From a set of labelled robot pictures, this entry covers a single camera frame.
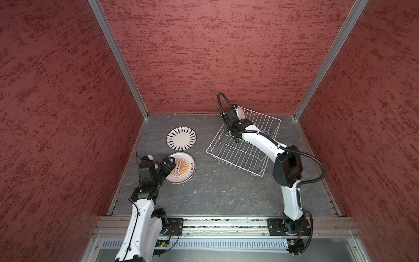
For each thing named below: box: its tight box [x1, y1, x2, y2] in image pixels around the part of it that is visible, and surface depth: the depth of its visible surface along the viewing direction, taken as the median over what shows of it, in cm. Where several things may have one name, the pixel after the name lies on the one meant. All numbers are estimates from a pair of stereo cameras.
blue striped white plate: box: [165, 126, 197, 152], surface depth 109 cm
